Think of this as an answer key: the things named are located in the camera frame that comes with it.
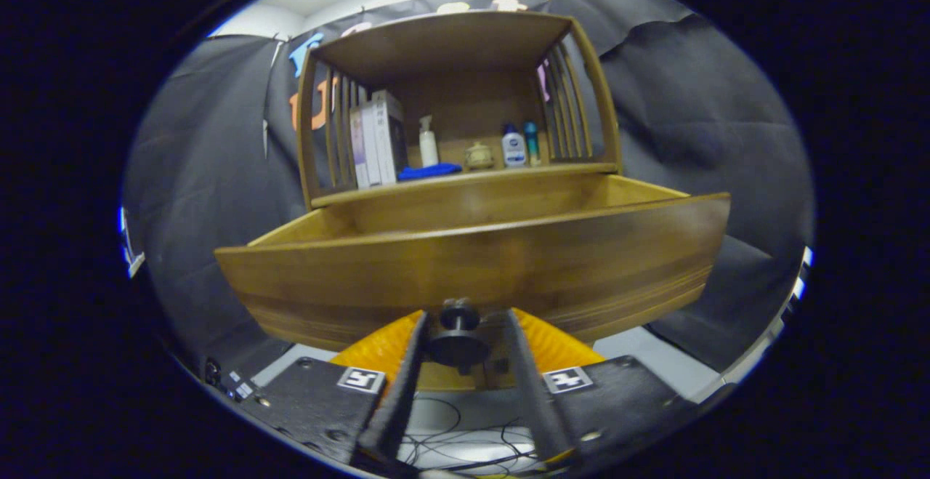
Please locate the wooden cabinet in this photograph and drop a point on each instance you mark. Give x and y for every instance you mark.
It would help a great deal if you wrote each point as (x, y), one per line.
(443, 43)

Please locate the teal slim bottle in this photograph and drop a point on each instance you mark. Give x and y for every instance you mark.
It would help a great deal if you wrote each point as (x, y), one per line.
(532, 145)

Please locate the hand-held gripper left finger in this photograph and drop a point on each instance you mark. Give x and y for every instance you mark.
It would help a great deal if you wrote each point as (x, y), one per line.
(403, 406)

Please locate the dark floor device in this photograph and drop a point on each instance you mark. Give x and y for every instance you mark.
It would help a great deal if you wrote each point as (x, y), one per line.
(212, 372)

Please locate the wooden countertop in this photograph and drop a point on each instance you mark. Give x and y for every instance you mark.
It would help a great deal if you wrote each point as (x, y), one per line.
(465, 174)

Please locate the beige lidded teacup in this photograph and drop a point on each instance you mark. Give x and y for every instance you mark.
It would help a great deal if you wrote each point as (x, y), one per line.
(479, 156)

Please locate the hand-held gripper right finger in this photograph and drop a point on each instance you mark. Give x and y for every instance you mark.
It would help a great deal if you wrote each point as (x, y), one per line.
(534, 406)

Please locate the thick white book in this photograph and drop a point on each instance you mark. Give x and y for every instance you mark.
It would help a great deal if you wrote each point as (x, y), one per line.
(385, 145)

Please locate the white bottle with blue cap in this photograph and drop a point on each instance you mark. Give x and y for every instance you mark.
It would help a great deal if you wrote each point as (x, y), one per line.
(514, 152)

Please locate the blue folded cloth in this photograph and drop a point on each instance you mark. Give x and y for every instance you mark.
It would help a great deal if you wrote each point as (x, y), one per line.
(429, 171)

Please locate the pale purple book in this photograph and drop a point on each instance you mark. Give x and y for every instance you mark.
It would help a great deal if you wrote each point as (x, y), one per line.
(357, 152)

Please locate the wooden drawer with black knob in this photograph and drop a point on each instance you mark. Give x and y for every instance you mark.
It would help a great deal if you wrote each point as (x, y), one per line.
(472, 261)

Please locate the white pump bottle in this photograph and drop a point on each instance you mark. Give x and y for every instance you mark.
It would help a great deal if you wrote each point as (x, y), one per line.
(429, 150)

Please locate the thin white book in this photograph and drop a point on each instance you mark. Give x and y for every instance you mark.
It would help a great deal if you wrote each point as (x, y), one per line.
(370, 152)

